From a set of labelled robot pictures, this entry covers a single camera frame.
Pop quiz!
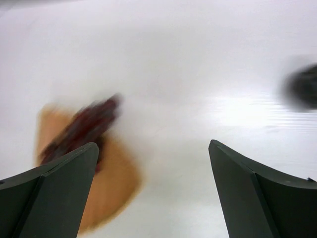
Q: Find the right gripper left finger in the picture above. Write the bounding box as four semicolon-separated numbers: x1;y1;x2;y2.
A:
0;143;99;238

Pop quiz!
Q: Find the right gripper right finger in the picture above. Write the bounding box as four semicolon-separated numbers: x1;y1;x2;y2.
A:
209;140;317;238

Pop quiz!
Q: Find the dark red grape bunch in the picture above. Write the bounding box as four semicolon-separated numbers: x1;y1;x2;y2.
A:
36;95;121;173

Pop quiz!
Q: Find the dark fake fruit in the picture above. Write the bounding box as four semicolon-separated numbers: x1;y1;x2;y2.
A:
278;55;317;113

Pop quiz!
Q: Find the woven triangular fruit basket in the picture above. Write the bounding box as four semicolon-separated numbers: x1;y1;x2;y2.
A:
35;105;143;236

